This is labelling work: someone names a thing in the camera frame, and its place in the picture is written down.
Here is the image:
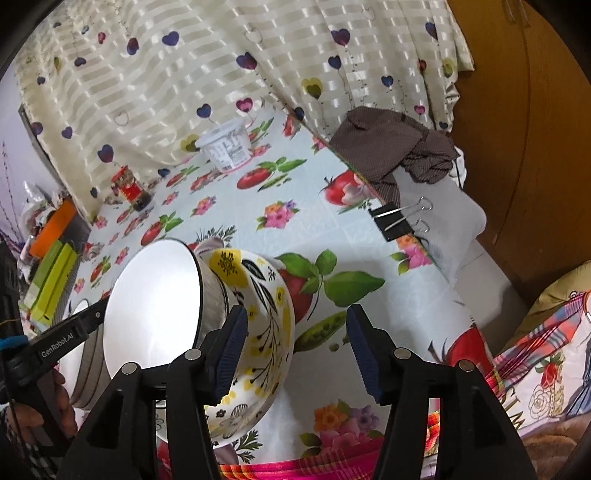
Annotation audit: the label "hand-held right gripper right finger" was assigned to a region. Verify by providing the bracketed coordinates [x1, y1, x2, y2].
[346, 304, 539, 480]

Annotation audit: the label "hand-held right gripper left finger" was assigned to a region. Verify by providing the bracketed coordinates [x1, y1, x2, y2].
[55, 305, 250, 480]

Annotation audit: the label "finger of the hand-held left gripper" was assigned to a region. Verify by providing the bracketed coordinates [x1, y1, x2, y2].
[9, 295, 112, 388]

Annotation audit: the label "white black-rimmed plate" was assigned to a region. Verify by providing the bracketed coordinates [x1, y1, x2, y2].
[59, 299, 112, 411]

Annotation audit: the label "yellow floral plate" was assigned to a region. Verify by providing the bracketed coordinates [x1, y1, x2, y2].
[154, 248, 297, 448]

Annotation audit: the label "white ribbed bowl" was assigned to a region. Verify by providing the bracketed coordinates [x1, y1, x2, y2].
[103, 239, 234, 386]

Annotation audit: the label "person's left forearm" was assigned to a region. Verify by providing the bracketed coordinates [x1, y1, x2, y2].
[0, 406, 58, 480]

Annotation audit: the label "person's left hand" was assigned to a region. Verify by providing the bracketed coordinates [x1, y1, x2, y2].
[48, 367, 78, 441]

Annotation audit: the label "lime green box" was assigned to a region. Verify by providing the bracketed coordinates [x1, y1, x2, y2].
[18, 242, 79, 324]

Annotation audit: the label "orange box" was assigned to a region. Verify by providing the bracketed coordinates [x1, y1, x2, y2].
[28, 199, 79, 257]

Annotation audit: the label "pile of plastic packets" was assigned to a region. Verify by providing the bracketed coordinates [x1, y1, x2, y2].
[21, 180, 70, 227]

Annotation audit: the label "pink flower branches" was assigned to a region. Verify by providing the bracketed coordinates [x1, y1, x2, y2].
[0, 138, 28, 250]

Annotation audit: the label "pink plaid cloth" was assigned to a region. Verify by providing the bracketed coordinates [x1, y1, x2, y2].
[157, 364, 504, 480]

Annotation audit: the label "black binder clip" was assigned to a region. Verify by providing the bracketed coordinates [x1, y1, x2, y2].
[368, 196, 435, 241]

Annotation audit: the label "fruit-print tablecloth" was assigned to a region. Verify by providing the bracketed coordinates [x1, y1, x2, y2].
[18, 111, 502, 480]

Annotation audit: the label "red-lidded sauce jar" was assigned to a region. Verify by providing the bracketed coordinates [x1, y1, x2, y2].
[111, 166, 153, 213]

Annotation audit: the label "printed blanket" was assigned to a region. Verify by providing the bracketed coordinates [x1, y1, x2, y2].
[494, 261, 591, 462]

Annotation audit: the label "white plastic tub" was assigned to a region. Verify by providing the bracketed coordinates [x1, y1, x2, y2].
[195, 117, 254, 174]

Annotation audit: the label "brown dotted cloth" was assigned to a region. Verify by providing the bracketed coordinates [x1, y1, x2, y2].
[330, 106, 462, 206]

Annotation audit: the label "wooden wardrobe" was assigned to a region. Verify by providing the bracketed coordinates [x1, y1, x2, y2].
[448, 0, 591, 310]

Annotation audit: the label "cream heart-print curtain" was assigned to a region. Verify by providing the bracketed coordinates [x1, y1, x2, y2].
[14, 0, 476, 222]

